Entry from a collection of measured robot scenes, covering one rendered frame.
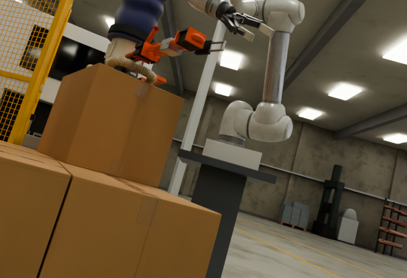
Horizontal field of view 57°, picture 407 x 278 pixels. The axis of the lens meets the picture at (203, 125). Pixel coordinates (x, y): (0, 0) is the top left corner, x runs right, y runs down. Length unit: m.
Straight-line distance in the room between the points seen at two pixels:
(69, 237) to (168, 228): 0.23
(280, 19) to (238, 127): 0.60
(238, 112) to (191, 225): 1.16
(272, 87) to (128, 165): 0.88
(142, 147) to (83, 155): 0.24
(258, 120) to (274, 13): 0.56
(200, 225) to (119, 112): 0.68
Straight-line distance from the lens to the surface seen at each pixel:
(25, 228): 0.91
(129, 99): 1.52
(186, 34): 1.29
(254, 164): 1.95
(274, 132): 1.97
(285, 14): 2.01
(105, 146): 1.49
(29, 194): 0.89
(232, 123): 2.04
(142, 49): 1.59
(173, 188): 5.30
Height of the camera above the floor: 0.60
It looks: 9 degrees up
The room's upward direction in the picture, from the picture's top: 16 degrees clockwise
